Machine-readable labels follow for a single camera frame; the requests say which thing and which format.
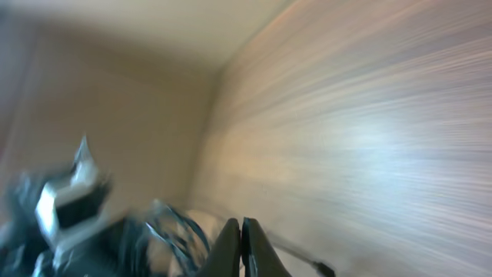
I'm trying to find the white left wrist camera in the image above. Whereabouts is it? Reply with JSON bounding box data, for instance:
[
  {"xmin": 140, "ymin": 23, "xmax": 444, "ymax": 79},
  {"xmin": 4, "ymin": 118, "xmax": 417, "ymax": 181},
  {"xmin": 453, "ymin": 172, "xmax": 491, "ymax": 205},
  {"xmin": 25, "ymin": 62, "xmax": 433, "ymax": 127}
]
[{"xmin": 35, "ymin": 136, "xmax": 111, "ymax": 251}]

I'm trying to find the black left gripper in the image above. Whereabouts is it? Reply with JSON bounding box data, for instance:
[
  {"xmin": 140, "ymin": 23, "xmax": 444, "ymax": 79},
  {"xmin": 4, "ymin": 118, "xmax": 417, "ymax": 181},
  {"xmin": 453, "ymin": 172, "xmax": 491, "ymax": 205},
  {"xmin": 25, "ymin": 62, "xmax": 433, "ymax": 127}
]
[{"xmin": 57, "ymin": 218, "xmax": 151, "ymax": 277}]

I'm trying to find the black cable bundle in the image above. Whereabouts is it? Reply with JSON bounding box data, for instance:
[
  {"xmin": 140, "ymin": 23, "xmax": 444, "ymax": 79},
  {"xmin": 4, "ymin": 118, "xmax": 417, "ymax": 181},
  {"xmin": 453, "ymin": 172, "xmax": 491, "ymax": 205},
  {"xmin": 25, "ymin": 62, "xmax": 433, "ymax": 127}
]
[{"xmin": 115, "ymin": 198, "xmax": 337, "ymax": 277}]

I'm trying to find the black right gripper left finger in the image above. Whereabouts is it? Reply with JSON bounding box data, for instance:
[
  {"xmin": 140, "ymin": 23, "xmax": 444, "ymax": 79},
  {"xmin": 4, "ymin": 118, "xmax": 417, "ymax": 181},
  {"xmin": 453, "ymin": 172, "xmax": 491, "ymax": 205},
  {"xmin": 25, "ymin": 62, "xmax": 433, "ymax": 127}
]
[{"xmin": 195, "ymin": 219, "xmax": 241, "ymax": 277}]

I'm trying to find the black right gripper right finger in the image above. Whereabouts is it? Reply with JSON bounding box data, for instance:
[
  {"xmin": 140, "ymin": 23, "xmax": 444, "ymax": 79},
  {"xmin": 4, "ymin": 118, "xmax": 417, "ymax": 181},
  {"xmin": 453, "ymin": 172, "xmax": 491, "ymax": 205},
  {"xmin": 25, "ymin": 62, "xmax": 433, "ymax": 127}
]
[{"xmin": 241, "ymin": 217, "xmax": 291, "ymax": 277}]

